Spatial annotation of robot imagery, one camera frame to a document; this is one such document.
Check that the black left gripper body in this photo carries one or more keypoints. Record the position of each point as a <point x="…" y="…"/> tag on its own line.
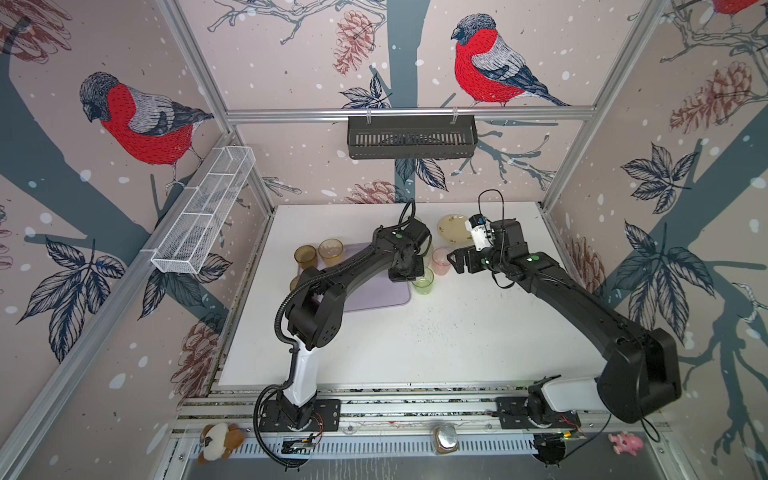
<point x="413" y="269"/>

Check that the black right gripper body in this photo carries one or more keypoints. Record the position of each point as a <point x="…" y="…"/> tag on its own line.
<point x="488" y="258"/>

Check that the bright green glass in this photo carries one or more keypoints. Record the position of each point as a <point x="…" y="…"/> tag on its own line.
<point x="423" y="285"/>

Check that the amber yellow glass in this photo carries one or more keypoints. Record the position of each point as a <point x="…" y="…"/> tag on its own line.
<point x="331" y="252"/>

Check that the brown textured glass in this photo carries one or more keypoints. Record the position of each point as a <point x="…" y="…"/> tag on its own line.
<point x="294" y="283"/>
<point x="306" y="256"/>

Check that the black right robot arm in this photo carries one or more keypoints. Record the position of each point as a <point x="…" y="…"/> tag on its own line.
<point x="641" y="374"/>

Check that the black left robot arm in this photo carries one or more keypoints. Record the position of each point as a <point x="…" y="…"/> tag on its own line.
<point x="311" y="315"/>

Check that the lilac plastic tray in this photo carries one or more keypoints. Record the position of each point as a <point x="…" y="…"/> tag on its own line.
<point x="378" y="292"/>

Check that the pink glass front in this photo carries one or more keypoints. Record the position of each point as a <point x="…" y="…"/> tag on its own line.
<point x="439" y="261"/>

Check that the cream small plate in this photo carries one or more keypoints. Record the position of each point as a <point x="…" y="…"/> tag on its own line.
<point x="453" y="229"/>

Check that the horizontal aluminium bar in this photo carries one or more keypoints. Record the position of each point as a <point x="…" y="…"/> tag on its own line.
<point x="579" y="113"/>

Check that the silver round object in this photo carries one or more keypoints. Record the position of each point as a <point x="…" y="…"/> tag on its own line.
<point x="446" y="439"/>

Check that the pink plush toy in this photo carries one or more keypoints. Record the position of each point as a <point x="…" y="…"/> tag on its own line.
<point x="626" y="443"/>

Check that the plush guinea pig toy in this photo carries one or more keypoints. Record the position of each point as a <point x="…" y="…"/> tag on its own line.
<point x="219" y="441"/>

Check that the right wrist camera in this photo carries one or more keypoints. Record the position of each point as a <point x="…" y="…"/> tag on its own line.
<point x="481" y="231"/>

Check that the black hanging wire basket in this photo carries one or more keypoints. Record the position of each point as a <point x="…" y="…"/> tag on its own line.
<point x="411" y="137"/>

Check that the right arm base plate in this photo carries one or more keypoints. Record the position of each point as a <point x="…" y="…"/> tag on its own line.
<point x="516" y="412"/>

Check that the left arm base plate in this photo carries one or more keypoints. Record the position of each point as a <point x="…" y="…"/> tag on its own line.
<point x="324" y="415"/>

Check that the white wire mesh shelf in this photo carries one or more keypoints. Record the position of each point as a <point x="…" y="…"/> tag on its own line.
<point x="194" y="232"/>

